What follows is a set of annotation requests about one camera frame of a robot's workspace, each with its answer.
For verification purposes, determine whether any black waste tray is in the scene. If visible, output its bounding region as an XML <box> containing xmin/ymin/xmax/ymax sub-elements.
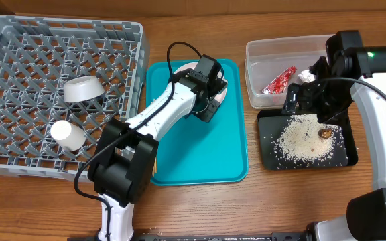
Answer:
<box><xmin>257</xmin><ymin>109</ymin><xmax>359</xmax><ymax>171</ymax></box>

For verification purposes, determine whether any brown food scrap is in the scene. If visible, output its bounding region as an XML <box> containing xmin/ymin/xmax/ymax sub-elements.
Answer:
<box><xmin>318</xmin><ymin>129</ymin><xmax>333</xmax><ymax>139</ymax></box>

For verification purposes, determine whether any red snack wrapper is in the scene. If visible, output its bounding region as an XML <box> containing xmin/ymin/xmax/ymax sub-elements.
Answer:
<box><xmin>262</xmin><ymin>66</ymin><xmax>297</xmax><ymax>94</ymax></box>

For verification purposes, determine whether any clear plastic bin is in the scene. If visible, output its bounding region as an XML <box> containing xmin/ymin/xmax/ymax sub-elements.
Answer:
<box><xmin>245</xmin><ymin>35</ymin><xmax>330</xmax><ymax>110</ymax></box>

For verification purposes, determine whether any grey small bowl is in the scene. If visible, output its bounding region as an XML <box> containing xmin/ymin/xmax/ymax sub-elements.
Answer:
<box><xmin>63</xmin><ymin>76</ymin><xmax>105</xmax><ymax>103</ymax></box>

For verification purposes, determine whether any teal serving tray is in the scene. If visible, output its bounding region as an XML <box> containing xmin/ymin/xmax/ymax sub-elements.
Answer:
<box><xmin>151</xmin><ymin>58</ymin><xmax>249</xmax><ymax>186</ymax></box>

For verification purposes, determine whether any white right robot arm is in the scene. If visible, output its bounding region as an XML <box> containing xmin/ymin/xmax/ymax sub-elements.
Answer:
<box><xmin>282</xmin><ymin>30</ymin><xmax>386</xmax><ymax>240</ymax></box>

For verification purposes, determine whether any white tissue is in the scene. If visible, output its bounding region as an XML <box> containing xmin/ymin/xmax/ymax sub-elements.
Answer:
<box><xmin>298</xmin><ymin>70</ymin><xmax>316</xmax><ymax>83</ymax></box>

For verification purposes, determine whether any grey dishwasher rack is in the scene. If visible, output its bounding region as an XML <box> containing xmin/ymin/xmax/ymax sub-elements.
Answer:
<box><xmin>0</xmin><ymin>15</ymin><xmax>149</xmax><ymax>181</ymax></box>

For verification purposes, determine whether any white rice pile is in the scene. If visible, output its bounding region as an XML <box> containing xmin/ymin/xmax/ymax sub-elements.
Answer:
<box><xmin>270</xmin><ymin>114</ymin><xmax>346</xmax><ymax>169</ymax></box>

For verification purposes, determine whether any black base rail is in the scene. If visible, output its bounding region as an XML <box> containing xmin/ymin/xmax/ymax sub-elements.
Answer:
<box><xmin>67</xmin><ymin>225</ymin><xmax>314</xmax><ymax>241</ymax></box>

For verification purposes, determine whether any white paper cup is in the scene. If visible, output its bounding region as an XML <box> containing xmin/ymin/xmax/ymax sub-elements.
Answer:
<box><xmin>50</xmin><ymin>120</ymin><xmax>86</xmax><ymax>151</ymax></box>

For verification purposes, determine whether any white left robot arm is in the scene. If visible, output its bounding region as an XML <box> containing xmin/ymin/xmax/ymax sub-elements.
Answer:
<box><xmin>88</xmin><ymin>55</ymin><xmax>227</xmax><ymax>240</ymax></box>

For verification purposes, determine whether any large white plate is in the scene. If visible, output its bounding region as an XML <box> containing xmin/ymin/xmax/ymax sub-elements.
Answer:
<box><xmin>175</xmin><ymin>62</ymin><xmax>229</xmax><ymax>104</ymax></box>

